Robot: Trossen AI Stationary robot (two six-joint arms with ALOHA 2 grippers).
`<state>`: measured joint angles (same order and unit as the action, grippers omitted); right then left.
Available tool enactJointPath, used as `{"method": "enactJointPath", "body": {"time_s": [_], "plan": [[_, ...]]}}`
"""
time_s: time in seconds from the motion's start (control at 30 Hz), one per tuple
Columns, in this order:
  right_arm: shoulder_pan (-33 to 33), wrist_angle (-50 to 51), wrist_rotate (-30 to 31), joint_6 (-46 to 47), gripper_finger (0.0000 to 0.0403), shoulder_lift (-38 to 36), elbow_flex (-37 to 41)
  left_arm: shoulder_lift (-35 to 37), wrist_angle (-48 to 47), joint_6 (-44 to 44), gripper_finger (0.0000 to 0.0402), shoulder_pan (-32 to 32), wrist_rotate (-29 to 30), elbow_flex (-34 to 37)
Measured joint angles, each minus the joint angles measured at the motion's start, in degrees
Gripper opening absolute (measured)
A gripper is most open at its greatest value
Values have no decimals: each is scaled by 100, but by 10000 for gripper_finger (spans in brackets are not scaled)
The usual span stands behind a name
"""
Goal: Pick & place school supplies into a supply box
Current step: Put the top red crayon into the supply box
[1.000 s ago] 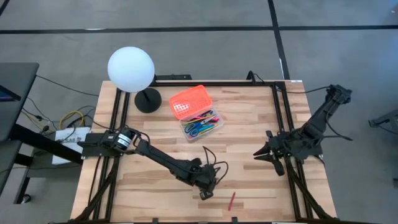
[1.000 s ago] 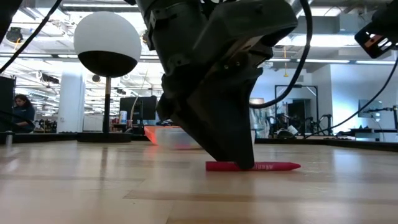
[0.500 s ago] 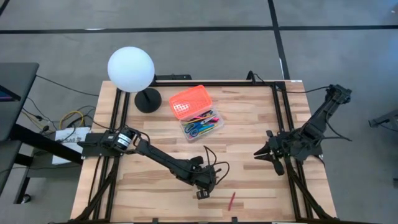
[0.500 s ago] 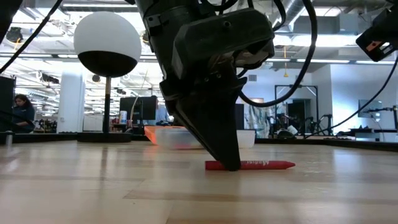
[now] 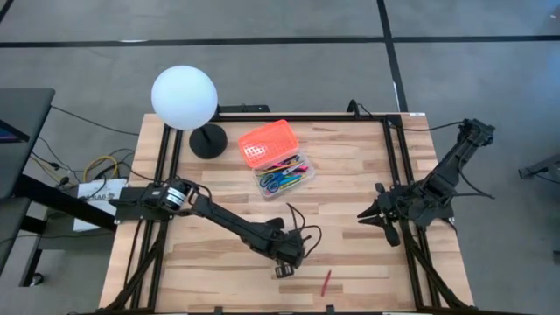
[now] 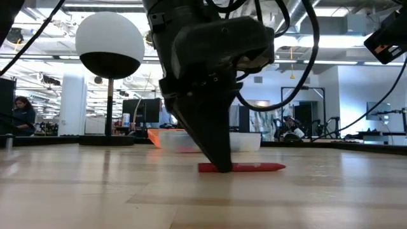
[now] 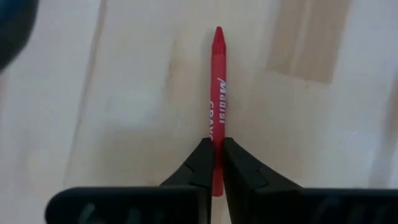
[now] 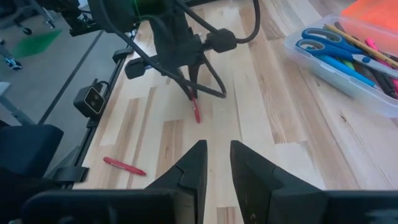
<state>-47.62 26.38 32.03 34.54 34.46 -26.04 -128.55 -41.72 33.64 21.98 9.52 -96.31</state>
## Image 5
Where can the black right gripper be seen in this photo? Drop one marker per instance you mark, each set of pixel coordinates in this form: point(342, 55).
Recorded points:
point(396, 210)

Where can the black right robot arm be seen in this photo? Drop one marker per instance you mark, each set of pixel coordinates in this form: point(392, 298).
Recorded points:
point(450, 166)

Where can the white globe lamp black base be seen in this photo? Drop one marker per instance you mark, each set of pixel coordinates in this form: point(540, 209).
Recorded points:
point(184, 96)

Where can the black pen white print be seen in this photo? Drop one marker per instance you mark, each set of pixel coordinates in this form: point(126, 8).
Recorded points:
point(291, 159)

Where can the black caster wheel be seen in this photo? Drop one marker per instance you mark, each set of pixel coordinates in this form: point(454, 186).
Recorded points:
point(37, 280)

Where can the black power strip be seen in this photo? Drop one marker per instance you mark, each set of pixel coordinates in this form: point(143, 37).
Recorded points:
point(245, 108)

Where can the light green pen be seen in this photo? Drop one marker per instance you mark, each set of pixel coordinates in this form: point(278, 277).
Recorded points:
point(294, 184)

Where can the black stand leg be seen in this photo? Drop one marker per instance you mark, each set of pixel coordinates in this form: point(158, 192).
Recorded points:
point(542, 166)

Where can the black aluminium table frame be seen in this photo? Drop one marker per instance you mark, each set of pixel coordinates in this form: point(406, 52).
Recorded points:
point(306, 117)

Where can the yellow pencil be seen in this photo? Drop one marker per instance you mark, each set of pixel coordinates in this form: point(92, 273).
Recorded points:
point(280, 170)

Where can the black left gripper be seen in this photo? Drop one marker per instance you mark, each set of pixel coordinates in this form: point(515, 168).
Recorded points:
point(275, 245)

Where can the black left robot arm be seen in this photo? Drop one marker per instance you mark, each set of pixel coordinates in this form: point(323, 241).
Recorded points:
point(219, 214)

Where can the black desk leg beam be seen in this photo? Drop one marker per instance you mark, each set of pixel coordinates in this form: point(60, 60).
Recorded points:
point(57, 199)

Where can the clear pencil box orange lid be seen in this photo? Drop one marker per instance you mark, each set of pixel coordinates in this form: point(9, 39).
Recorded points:
point(267, 140)

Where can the red crayon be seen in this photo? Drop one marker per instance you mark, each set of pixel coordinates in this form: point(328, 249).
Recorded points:
point(325, 283)

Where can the white printed paper sheet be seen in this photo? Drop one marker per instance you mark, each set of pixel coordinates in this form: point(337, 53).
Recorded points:
point(105, 190)

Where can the grey desk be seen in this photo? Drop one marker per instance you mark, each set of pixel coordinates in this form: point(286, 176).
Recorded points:
point(26, 114)

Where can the blue clip pen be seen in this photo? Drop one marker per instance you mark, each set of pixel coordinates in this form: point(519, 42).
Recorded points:
point(291, 178)

